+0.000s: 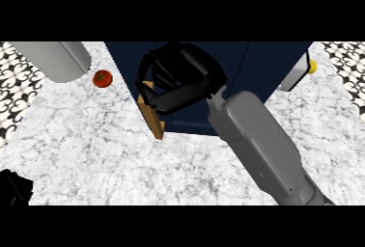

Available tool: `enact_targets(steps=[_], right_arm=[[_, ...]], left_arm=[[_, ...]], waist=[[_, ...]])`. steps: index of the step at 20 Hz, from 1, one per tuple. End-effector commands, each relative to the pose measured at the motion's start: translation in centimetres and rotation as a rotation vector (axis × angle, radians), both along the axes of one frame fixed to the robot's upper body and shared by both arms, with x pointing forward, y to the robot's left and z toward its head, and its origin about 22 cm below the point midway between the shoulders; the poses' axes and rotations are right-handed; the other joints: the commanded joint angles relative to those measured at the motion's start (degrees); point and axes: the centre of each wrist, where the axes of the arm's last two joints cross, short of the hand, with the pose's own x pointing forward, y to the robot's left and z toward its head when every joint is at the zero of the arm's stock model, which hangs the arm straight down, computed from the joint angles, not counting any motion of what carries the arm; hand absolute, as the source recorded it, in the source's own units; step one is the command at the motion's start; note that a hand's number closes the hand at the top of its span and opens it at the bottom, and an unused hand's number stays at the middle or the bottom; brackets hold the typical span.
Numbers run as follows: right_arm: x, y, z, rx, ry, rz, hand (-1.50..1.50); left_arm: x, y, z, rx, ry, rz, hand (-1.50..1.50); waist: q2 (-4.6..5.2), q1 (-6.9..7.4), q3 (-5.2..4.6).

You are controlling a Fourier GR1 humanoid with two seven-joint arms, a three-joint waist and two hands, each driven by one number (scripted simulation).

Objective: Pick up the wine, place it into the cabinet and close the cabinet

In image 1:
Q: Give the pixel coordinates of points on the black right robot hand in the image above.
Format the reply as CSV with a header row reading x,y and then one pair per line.
x,y
182,75

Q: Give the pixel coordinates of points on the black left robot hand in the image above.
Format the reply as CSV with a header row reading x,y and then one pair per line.
x,y
13,189

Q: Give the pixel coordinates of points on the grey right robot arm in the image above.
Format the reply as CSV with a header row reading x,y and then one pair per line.
x,y
258,141

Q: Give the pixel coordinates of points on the wooden cabinet door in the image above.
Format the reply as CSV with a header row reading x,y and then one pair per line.
x,y
152,119

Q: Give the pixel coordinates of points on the dark navy cabinet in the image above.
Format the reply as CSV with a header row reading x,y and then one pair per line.
x,y
266,74

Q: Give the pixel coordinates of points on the red tomato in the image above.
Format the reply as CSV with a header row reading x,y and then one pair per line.
x,y
102,78

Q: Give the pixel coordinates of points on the white and yellow bottle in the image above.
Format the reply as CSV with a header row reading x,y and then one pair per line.
x,y
298,72

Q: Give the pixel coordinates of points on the grey cylindrical appliance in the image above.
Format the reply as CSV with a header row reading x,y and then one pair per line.
x,y
55,59

